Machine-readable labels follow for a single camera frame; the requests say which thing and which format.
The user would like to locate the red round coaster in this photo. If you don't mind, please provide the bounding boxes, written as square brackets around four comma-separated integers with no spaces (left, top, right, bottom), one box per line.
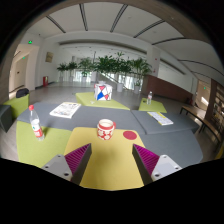
[123,131,137,140]

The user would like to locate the red-capped plastic water bottle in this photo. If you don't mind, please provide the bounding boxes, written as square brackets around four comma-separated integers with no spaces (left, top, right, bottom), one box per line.
[29,105,45,141]

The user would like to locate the wooden bench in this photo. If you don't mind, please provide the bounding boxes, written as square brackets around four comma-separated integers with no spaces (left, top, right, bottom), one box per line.
[180,106,222,143]

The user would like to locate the green seat block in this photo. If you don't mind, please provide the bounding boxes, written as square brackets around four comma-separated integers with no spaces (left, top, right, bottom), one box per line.
[5,95,29,119]

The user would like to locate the distant clear water bottle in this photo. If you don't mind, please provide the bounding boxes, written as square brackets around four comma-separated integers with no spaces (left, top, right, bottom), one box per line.
[147,91,152,105]

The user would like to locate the colourful geometric cube box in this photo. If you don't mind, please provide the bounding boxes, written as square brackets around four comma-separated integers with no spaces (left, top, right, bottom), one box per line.
[94,84,112,101]

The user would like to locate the open magazine on table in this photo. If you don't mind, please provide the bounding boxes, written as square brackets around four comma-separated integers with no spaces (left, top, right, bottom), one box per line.
[50,102,81,119]

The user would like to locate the red fire extinguisher box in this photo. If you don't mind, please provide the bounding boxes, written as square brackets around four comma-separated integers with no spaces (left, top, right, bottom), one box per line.
[43,76,48,87]

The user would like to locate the red white floral mug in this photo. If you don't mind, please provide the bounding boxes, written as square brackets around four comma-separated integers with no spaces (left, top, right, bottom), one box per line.
[97,119,116,140]

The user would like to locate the large potted palm plants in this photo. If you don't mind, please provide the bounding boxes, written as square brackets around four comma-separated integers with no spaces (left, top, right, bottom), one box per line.
[57,52,152,87]

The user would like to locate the yellow booklet on table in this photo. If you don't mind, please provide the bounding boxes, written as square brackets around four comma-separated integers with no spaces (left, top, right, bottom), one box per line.
[149,112,173,126]

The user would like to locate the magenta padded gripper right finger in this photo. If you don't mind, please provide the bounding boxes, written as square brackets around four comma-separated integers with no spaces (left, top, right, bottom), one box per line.
[132,144,181,185]

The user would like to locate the framed wall picture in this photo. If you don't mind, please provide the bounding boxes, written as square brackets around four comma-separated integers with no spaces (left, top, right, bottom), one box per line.
[45,52,54,63]

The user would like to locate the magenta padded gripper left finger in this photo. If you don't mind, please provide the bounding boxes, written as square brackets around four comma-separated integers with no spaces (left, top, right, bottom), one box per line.
[42,144,92,185]

